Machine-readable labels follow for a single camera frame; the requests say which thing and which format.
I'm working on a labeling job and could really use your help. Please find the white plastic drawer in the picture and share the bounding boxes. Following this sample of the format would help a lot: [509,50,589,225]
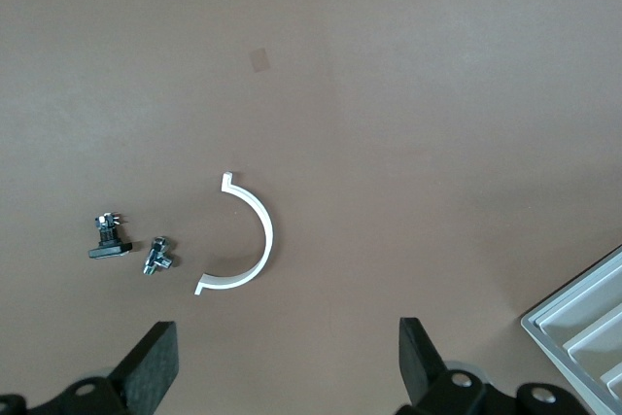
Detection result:
[536,266,622,351]
[567,310,622,382]
[602,363,622,401]

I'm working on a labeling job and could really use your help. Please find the white drawer cabinet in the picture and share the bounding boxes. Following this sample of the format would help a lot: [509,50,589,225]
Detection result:
[520,244,622,415]

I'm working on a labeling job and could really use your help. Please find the black flat cap switch part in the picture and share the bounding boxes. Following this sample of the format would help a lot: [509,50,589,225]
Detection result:
[87,213,134,260]

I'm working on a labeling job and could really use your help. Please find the silver metal fitting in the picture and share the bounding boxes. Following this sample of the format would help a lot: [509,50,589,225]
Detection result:
[142,235,175,277]

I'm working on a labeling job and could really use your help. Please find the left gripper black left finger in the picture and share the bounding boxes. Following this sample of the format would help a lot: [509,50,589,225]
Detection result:
[0,321,181,415]

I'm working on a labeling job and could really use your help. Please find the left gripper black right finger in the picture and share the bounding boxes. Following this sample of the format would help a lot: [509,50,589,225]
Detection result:
[396,317,594,415]

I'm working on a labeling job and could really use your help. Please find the white half ring clamp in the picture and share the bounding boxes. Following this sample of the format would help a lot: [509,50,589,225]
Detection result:
[193,171,278,296]

